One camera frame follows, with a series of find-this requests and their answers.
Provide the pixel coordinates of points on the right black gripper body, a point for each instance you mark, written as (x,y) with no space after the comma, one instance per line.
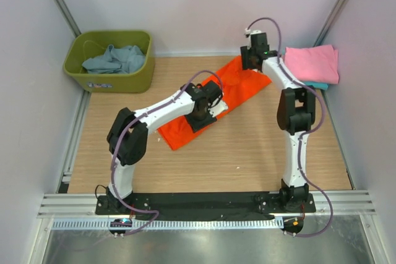
(246,54)

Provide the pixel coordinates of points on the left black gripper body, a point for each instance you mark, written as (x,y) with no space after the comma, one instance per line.
(197,120)

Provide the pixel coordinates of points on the orange t shirt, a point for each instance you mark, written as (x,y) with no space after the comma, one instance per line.
(239,85)

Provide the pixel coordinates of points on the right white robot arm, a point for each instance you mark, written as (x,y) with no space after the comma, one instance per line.
(296,114)

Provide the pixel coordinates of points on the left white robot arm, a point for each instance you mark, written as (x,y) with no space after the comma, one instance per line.
(127,140)

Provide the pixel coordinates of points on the folded pink t shirt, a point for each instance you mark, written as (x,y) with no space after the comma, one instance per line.
(318,64)

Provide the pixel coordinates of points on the folded teal t shirt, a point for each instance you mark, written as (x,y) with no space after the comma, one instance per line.
(317,85)

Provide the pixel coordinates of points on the light blue t shirt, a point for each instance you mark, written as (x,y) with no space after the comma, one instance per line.
(126,60)

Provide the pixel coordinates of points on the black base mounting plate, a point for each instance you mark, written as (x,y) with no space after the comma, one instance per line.
(222,206)

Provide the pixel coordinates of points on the olive green plastic bin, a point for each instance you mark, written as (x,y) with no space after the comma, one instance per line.
(94,43)

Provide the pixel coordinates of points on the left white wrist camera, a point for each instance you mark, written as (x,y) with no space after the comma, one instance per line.
(219,108)

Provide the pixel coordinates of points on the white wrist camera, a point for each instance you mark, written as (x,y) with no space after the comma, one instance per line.
(219,108)
(248,32)

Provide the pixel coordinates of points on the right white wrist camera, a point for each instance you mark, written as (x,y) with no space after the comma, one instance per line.
(248,32)

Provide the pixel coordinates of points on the slotted cable duct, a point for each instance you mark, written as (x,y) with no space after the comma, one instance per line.
(113,224)

